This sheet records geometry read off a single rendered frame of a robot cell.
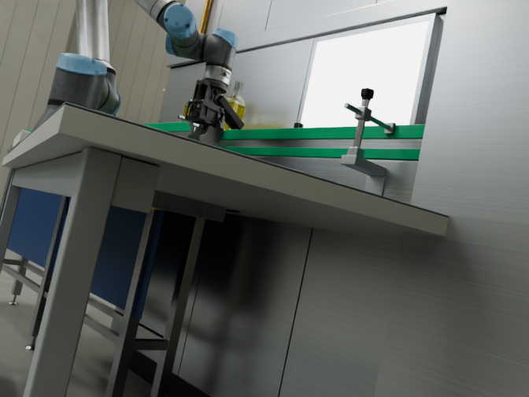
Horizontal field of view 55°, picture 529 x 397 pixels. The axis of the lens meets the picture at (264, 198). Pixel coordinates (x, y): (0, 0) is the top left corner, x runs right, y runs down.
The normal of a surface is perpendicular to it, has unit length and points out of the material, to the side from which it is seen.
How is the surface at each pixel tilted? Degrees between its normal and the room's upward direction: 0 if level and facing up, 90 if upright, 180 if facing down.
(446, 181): 90
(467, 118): 90
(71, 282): 90
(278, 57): 90
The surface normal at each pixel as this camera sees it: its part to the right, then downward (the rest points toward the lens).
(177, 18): 0.03, -0.07
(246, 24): -0.72, -0.21
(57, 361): 0.48, 0.04
